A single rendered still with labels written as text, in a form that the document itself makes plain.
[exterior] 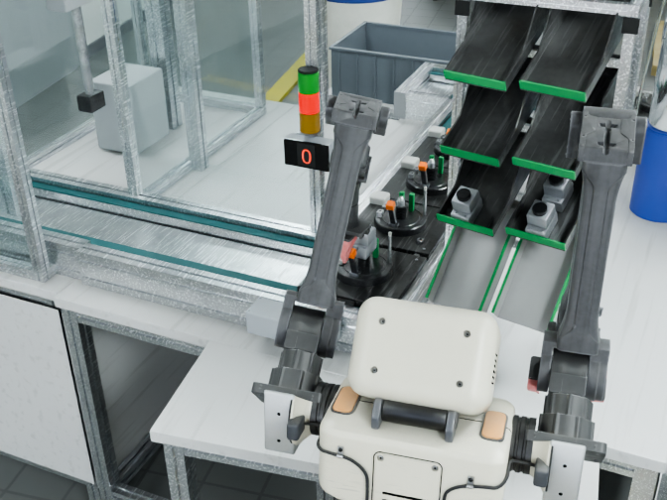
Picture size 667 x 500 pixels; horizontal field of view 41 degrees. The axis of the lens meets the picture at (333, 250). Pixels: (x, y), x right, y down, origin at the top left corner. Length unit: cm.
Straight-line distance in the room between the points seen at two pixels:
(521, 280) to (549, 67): 48
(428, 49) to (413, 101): 113
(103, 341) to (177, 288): 45
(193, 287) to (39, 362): 60
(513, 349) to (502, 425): 78
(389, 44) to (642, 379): 270
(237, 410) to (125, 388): 88
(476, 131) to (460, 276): 34
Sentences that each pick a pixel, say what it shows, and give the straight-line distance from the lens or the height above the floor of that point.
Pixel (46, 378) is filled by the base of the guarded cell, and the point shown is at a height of 54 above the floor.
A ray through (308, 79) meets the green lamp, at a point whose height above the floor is 140.
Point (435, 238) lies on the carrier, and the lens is 232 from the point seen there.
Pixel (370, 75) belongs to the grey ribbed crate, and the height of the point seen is 74.
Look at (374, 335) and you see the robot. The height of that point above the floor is 135.
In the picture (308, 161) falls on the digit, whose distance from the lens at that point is 222.
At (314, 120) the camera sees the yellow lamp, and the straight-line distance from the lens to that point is 218.
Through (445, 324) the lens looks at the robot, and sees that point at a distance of 131.
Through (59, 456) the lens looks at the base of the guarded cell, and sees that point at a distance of 288.
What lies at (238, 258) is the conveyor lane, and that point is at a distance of 236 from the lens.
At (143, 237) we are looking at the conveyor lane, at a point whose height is 92.
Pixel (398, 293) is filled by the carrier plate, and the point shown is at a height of 97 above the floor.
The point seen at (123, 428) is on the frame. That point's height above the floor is 28.
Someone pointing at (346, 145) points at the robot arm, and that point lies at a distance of 148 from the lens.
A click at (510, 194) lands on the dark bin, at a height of 125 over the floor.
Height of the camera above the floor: 214
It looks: 31 degrees down
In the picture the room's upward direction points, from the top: 1 degrees counter-clockwise
